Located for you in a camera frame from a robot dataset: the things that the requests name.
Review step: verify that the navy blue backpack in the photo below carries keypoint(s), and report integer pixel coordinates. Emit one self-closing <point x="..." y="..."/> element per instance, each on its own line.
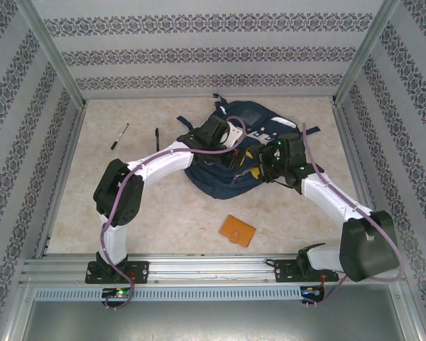
<point x="220" y="184"/>

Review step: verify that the orange leather wallet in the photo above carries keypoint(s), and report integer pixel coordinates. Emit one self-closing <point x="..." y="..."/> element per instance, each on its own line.
<point x="236" y="231"/>

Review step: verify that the silver marker pen black cap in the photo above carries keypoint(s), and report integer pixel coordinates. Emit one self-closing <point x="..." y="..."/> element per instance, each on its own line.
<point x="119" y="136"/>

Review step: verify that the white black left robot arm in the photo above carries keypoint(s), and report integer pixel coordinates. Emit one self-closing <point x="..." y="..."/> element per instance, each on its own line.
<point x="167" y="168"/>

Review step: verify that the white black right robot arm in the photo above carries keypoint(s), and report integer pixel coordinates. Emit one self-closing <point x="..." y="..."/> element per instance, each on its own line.
<point x="323" y="202"/>

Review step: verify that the small controller circuit board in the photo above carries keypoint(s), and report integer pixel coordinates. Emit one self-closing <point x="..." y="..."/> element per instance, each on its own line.
<point x="312" y="292"/>
<point x="118" y="293"/>

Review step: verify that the grey metal shelf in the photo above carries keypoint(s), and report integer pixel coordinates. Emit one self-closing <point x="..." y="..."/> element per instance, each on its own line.
<point x="213" y="323"/>

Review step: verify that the aluminium side rail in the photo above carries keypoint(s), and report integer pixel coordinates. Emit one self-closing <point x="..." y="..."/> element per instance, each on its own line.
<point x="358" y="160"/>
<point x="62" y="177"/>

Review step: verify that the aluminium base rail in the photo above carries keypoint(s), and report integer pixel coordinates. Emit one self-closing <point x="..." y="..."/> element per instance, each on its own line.
<point x="213" y="270"/>

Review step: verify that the aluminium frame post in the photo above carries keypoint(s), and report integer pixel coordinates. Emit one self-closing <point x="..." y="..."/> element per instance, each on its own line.
<point x="53" y="53"/>
<point x="369" y="53"/>

